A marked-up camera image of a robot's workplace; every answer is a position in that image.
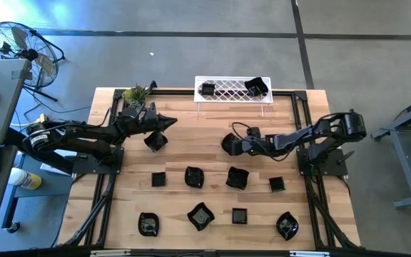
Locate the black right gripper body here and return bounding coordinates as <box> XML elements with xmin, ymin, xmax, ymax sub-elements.
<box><xmin>243</xmin><ymin>136</ymin><xmax>276</xmax><ymax>157</ymax></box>

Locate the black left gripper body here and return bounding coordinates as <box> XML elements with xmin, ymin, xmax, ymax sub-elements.
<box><xmin>118</xmin><ymin>106</ymin><xmax>161</xmax><ymax>136</ymax></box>

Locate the small black square pot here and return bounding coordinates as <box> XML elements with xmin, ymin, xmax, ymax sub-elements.
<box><xmin>151</xmin><ymin>171</ymin><xmax>167</xmax><ymax>188</ymax></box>

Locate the leaf-shaped black plate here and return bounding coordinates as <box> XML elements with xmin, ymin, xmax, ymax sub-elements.
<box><xmin>137</xmin><ymin>212</ymin><xmax>161</xmax><ymax>238</ymax></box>
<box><xmin>275</xmin><ymin>211</ymin><xmax>300</xmax><ymax>241</ymax></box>

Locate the green succulent plant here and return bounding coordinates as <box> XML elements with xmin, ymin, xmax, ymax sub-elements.
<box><xmin>121</xmin><ymin>84</ymin><xmax>152</xmax><ymax>108</ymax></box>

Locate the black clamp lever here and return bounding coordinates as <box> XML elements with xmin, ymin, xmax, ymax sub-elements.
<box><xmin>336</xmin><ymin>150</ymin><xmax>356</xmax><ymax>166</ymax></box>

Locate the white paper sheet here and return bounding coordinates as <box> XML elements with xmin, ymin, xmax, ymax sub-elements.
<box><xmin>40</xmin><ymin>149</ymin><xmax>73</xmax><ymax>176</ymax></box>

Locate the black diagonal support beam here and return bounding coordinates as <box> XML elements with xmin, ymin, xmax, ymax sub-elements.
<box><xmin>4</xmin><ymin>127</ymin><xmax>74</xmax><ymax>175</ymax></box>

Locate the white yellow spray can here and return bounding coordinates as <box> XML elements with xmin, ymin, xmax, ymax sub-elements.
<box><xmin>7</xmin><ymin>166</ymin><xmax>43</xmax><ymax>191</ymax></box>

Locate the black metal floor fan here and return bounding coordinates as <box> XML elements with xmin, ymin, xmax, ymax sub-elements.
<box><xmin>0</xmin><ymin>21</ymin><xmax>66</xmax><ymax>103</ymax></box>

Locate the grey metal cart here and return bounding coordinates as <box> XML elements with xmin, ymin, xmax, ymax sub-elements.
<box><xmin>370</xmin><ymin>91</ymin><xmax>411</xmax><ymax>210</ymax></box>

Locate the black caster wheel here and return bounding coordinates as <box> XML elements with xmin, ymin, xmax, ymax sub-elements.
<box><xmin>5</xmin><ymin>221</ymin><xmax>21</xmax><ymax>235</ymax></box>

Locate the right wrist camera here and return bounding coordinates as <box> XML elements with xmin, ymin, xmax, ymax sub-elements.
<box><xmin>246</xmin><ymin>126</ymin><xmax>263</xmax><ymax>139</ymax></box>

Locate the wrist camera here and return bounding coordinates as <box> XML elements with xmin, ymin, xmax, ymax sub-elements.
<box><xmin>143</xmin><ymin>102</ymin><xmax>158</xmax><ymax>118</ymax></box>
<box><xmin>246</xmin><ymin>126</ymin><xmax>263</xmax><ymax>139</ymax></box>

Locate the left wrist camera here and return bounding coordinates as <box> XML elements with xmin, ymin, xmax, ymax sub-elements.
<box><xmin>143</xmin><ymin>102</ymin><xmax>158</xmax><ymax>118</ymax></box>

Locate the black camera cable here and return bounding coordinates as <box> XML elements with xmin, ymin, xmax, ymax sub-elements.
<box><xmin>230</xmin><ymin>121</ymin><xmax>253</xmax><ymax>136</ymax></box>

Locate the black aluminium table frame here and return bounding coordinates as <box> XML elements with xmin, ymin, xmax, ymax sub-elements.
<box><xmin>61</xmin><ymin>88</ymin><xmax>362</xmax><ymax>251</ymax></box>

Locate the white wire rack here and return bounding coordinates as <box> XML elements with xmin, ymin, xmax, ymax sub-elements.
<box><xmin>193</xmin><ymin>75</ymin><xmax>274</xmax><ymax>118</ymax></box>

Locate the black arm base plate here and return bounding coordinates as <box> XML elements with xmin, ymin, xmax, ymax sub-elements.
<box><xmin>72</xmin><ymin>146</ymin><xmax>125</xmax><ymax>176</ymax></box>
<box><xmin>296</xmin><ymin>146</ymin><xmax>349</xmax><ymax>178</ymax></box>

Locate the black floor power cable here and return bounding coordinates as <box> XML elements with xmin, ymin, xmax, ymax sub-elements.
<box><xmin>12</xmin><ymin>85</ymin><xmax>92</xmax><ymax>128</ymax></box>

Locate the silver metal bracket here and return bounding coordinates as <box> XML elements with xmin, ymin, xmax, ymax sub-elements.
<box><xmin>90</xmin><ymin>249</ymin><xmax>131</xmax><ymax>257</ymax></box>
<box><xmin>289</xmin><ymin>251</ymin><xmax>330</xmax><ymax>257</ymax></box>

